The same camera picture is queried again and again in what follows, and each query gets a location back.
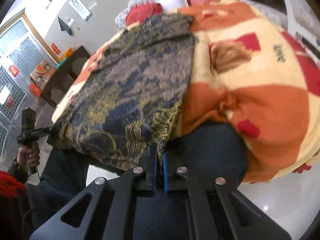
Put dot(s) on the red sleeve forearm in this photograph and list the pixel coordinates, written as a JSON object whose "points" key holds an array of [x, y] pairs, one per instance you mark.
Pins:
{"points": [[9, 186]]}

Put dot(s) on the white square pillow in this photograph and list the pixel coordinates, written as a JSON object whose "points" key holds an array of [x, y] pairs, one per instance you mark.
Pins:
{"points": [[172, 4]]}

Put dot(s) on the dark cloth on wall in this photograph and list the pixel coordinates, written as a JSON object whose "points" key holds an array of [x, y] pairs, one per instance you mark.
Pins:
{"points": [[64, 27]]}

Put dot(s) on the white ornate upholstered chair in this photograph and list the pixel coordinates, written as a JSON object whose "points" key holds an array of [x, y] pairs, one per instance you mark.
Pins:
{"points": [[303, 23]]}

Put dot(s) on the left red heart pillow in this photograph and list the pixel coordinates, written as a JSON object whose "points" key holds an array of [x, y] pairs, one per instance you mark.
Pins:
{"points": [[139, 13]]}

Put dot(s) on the orange basket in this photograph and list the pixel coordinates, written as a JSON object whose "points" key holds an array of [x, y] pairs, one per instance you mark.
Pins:
{"points": [[67, 54]]}

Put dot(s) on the wall calendar poster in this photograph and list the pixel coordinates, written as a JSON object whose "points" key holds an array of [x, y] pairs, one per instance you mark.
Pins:
{"points": [[81, 9]]}

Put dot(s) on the dark floral patterned garment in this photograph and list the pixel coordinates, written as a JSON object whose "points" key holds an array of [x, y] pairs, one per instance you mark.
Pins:
{"points": [[133, 95]]}

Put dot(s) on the person's dark trouser leg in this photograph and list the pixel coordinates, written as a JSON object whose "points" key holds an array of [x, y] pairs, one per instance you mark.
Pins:
{"points": [[213, 149]]}

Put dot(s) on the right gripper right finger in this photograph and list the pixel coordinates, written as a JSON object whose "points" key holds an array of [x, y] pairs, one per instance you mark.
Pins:
{"points": [[215, 208]]}

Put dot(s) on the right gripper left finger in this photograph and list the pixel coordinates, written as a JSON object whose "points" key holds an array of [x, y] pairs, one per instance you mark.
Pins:
{"points": [[119, 208]]}

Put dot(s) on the dark wooden side table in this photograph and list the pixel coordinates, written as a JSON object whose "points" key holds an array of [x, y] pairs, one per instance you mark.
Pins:
{"points": [[58, 78]]}

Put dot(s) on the person's left hand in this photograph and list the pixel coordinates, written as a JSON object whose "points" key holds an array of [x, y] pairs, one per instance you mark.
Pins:
{"points": [[29, 155]]}

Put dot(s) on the orange red cream blanket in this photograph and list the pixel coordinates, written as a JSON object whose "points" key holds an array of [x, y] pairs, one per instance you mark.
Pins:
{"points": [[253, 75]]}

